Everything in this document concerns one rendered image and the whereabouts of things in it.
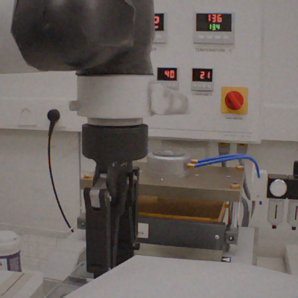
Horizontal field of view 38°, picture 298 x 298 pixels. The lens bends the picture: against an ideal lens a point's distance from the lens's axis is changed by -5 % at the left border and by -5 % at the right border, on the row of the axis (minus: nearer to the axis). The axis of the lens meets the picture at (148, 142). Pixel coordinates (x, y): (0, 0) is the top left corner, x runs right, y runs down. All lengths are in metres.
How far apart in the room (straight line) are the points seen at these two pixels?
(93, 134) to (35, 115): 0.94
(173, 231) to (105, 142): 0.30
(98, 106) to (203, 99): 0.48
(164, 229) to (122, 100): 0.32
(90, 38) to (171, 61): 0.54
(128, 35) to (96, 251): 0.23
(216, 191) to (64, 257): 0.27
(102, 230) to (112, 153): 0.08
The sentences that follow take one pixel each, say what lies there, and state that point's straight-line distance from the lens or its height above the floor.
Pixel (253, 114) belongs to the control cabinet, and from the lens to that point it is 0.92.
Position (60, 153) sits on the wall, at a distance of 1.46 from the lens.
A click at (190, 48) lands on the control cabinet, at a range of 0.93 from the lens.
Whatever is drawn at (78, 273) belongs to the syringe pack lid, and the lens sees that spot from 0.67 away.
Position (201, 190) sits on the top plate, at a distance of 0.72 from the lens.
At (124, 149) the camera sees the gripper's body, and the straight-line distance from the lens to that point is 0.48.
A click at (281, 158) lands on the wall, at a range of 1.34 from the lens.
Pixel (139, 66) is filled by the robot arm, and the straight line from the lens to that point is 0.48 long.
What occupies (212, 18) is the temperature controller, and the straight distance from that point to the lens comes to 0.92.
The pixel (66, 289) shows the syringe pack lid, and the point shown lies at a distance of 0.62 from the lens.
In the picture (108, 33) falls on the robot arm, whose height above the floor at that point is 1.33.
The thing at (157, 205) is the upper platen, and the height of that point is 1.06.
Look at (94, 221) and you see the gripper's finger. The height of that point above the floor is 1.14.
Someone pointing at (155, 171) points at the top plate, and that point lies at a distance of 0.79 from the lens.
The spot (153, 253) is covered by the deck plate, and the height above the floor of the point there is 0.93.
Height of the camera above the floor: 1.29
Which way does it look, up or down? 9 degrees down
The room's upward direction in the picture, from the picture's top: 1 degrees clockwise
